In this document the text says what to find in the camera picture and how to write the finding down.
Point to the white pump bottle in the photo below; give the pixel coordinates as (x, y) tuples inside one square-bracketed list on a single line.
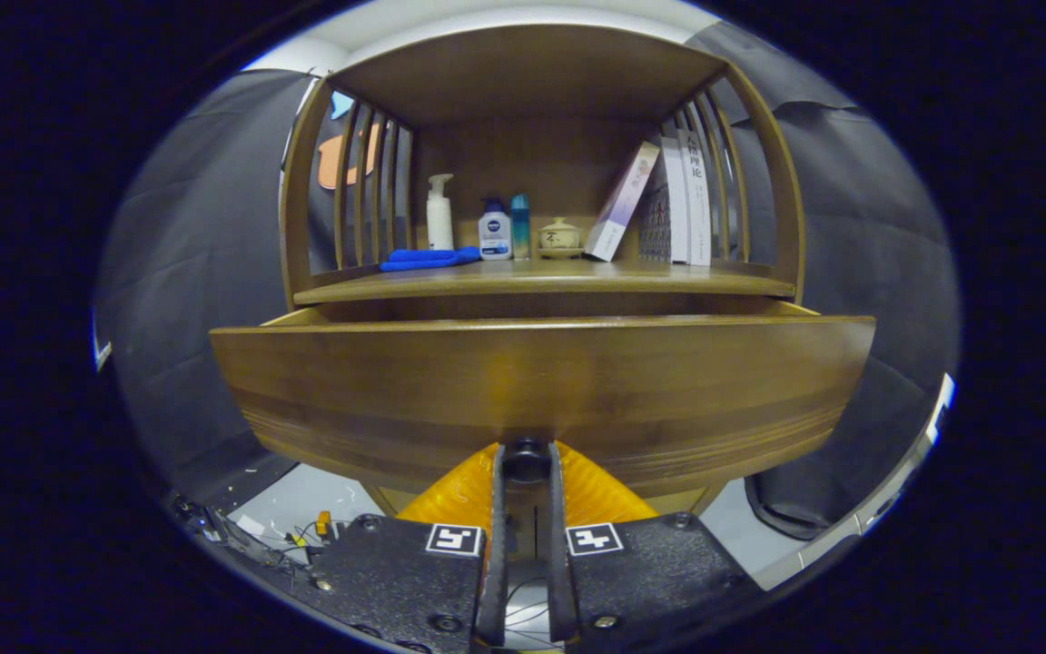
[(439, 222)]

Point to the blue cloth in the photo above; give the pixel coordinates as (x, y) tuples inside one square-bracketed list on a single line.
[(428, 260)]

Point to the dark patterned book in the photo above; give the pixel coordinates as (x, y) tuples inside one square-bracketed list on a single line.
[(655, 222)]

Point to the white blue-capped lotion bottle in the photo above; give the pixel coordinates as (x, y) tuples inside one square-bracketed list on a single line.
[(494, 238)]

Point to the slim teal bottle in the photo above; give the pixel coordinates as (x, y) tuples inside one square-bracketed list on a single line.
[(520, 232)]

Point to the wooden drawer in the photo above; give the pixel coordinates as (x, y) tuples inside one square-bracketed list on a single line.
[(396, 391)]

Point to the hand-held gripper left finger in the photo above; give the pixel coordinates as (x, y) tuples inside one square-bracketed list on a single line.
[(493, 581)]

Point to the beige lidded tea cup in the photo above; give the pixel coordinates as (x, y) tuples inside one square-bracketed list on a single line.
[(559, 239)]

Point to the wooden cabinet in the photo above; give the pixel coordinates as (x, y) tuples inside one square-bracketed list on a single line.
[(532, 82)]

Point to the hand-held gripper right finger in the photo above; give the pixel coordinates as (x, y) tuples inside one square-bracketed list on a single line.
[(562, 581)]

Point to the purple and white book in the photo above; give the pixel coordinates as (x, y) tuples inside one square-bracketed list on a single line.
[(618, 209)]

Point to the white book black lettering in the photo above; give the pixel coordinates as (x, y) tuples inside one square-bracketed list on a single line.
[(698, 200)]

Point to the wooden countertop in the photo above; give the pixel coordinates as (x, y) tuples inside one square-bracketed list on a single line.
[(532, 277)]

